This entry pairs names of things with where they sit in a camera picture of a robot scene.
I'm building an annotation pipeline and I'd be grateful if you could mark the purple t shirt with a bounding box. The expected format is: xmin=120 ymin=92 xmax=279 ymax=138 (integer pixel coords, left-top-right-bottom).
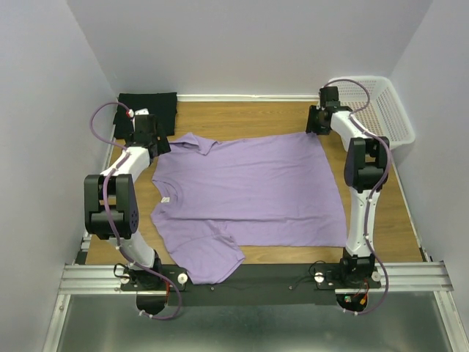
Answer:
xmin=151 ymin=132 xmax=347 ymax=285

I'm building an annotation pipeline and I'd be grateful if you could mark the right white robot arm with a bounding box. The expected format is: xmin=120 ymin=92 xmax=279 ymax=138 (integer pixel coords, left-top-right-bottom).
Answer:
xmin=306 ymin=78 xmax=391 ymax=288

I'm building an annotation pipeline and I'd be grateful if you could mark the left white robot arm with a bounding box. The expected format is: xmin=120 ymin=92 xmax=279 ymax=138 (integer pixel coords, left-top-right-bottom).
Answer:
xmin=84 ymin=109 xmax=174 ymax=290

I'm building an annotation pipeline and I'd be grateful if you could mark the folded black t shirt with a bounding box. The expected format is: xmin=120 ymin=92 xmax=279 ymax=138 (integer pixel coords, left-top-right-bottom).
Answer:
xmin=112 ymin=91 xmax=179 ymax=140

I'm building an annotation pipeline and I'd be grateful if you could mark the white plastic basket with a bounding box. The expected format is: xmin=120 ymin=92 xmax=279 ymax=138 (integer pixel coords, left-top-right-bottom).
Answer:
xmin=330 ymin=76 xmax=415 ymax=150

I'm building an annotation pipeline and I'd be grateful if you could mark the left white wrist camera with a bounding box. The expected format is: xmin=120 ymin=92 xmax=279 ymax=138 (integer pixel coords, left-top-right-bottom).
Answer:
xmin=126 ymin=109 xmax=149 ymax=119

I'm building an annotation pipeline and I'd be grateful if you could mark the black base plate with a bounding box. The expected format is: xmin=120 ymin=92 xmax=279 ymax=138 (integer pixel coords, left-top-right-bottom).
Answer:
xmin=113 ymin=261 xmax=385 ymax=315

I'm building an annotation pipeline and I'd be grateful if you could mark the aluminium frame rail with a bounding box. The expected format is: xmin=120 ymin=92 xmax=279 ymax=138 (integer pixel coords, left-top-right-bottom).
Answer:
xmin=44 ymin=239 xmax=468 ymax=351

